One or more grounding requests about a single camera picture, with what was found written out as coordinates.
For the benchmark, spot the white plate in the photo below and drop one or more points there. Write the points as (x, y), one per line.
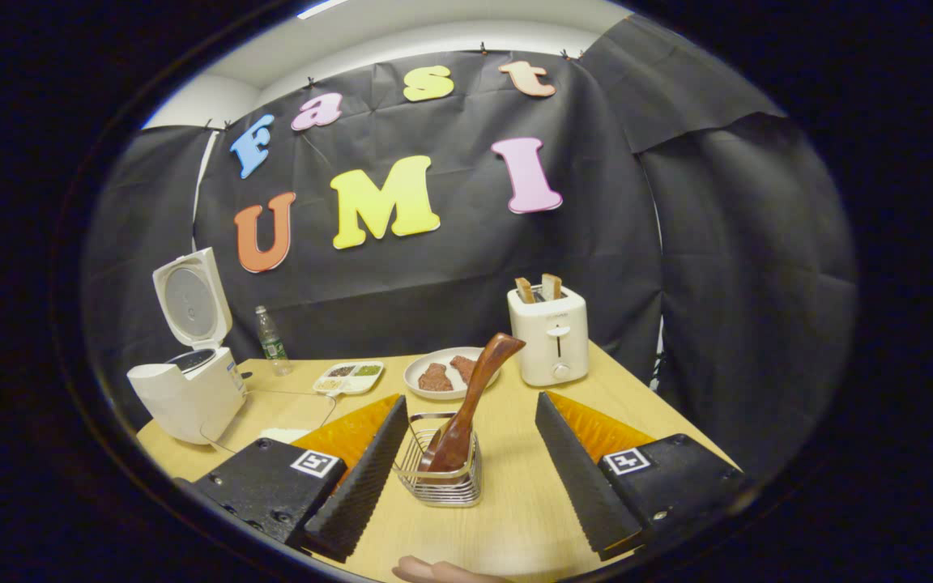
(418, 387)

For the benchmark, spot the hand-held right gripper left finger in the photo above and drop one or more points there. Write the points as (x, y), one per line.
(361, 486)

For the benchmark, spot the wooden spoon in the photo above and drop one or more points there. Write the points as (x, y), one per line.
(475, 397)

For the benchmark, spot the toast slice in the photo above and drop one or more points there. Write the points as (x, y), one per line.
(525, 290)
(551, 286)

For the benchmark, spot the black backdrop cloth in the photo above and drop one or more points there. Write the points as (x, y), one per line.
(450, 283)

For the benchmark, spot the brown meat piece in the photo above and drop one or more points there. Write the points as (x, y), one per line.
(436, 378)
(463, 368)

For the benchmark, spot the clear plastic water bottle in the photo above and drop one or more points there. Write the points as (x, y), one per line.
(272, 344)

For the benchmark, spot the white rice cooker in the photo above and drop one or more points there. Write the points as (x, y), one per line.
(191, 397)

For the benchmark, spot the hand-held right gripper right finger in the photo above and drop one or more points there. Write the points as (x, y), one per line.
(580, 486)

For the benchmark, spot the long ceiling light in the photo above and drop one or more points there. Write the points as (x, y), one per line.
(321, 8)

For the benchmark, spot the white divided grain tray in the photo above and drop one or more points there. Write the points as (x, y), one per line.
(349, 378)

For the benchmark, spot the white toaster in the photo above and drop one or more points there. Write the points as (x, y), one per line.
(551, 340)

